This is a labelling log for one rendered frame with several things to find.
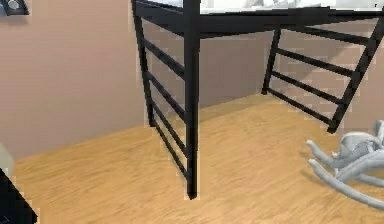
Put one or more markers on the grey rocking horse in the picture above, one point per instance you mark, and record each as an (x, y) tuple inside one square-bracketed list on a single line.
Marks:
[(358, 156)]

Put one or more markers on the pale grey round object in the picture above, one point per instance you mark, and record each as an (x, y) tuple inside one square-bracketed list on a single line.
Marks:
[(5, 161)]

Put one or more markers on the black cabinet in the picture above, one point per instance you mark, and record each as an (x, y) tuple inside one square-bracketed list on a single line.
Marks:
[(11, 203)]

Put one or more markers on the black framed wall picture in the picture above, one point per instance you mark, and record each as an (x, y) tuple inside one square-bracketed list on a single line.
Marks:
[(15, 7)]

